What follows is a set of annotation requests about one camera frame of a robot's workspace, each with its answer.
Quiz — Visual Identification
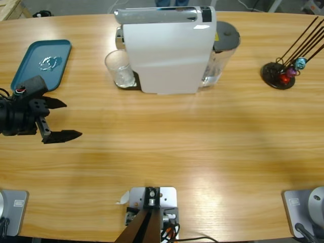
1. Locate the teal plastic tray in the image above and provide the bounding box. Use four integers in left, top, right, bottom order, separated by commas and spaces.
10, 39, 73, 92

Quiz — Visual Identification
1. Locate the white object with orange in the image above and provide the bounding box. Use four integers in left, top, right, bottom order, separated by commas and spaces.
301, 0, 324, 13

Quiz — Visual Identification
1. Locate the white paper tab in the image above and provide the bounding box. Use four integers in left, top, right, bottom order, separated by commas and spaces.
115, 191, 130, 205

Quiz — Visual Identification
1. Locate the orange plastic clip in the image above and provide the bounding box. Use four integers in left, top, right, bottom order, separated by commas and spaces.
161, 226, 178, 238

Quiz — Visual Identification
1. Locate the thin white cable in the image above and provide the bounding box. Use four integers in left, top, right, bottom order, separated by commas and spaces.
108, 0, 126, 13
237, 0, 269, 12

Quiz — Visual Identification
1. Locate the white capsule coffee machine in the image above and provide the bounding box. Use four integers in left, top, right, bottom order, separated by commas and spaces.
113, 5, 218, 96

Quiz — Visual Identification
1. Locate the clear drinking glass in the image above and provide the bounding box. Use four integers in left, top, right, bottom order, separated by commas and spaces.
104, 50, 136, 89

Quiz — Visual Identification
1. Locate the black capsule holder with rods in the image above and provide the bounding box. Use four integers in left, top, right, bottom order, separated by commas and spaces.
260, 16, 324, 90

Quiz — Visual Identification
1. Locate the clear water tank dark lid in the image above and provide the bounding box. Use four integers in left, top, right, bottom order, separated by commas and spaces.
199, 20, 241, 88

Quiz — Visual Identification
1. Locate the thin black cable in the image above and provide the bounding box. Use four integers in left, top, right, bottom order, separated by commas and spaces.
174, 236, 220, 243

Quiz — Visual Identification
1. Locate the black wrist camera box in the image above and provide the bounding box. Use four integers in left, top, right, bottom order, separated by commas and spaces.
15, 75, 49, 100

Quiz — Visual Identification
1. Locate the grey metal furniture leg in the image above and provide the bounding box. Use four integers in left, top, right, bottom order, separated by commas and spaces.
268, 0, 283, 13

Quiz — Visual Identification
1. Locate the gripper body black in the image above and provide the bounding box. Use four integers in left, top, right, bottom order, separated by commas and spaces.
0, 97, 51, 141

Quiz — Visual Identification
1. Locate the person in blue jeans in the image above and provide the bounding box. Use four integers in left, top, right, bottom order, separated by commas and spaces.
155, 0, 189, 7

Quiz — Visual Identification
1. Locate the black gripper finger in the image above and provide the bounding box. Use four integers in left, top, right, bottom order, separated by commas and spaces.
43, 96, 68, 110
43, 130, 83, 145

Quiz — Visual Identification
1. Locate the arm grey base plate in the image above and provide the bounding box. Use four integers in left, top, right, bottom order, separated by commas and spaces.
282, 186, 324, 238
0, 189, 29, 236

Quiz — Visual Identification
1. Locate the light wooden pallet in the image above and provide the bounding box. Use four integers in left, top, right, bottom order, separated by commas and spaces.
0, 0, 33, 22

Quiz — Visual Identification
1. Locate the small black floor object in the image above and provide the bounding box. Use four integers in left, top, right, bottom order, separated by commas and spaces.
34, 10, 54, 18

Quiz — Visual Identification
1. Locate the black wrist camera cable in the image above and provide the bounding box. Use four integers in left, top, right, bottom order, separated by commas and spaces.
0, 87, 16, 102

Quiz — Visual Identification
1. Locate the thick black base cable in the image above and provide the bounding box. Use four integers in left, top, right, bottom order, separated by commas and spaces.
0, 217, 10, 236
295, 222, 317, 243

